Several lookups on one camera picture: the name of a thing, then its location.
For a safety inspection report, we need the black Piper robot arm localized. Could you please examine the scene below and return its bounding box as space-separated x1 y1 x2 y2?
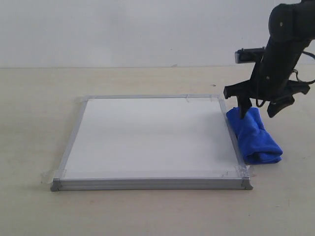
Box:
223 0 315 118

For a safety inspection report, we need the blue cloth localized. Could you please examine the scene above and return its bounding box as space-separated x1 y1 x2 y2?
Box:
226 107 283 165

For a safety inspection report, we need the clear tape piece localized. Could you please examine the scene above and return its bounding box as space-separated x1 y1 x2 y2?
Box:
185 94 220 103
40 169 66 184
235 165 255 178
74 96 93 103

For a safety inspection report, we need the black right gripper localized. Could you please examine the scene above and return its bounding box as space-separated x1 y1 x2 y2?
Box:
223 38 310 119

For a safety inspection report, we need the white board with metal frame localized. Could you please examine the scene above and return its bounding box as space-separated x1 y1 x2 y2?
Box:
51 94 252 192

